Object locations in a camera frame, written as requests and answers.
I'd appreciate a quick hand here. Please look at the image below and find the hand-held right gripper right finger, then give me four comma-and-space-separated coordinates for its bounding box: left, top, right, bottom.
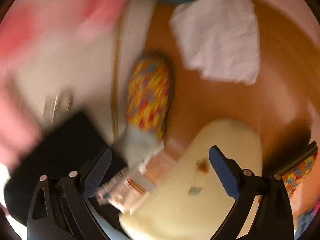
209, 145, 293, 240

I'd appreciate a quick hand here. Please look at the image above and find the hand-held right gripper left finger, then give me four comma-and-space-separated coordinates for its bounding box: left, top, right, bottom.
27, 147, 113, 240

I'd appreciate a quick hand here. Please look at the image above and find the grey sock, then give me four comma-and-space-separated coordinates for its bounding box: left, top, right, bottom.
117, 125, 165, 173

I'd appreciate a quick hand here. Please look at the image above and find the white cloth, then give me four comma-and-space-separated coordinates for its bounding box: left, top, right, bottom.
170, 0, 262, 85

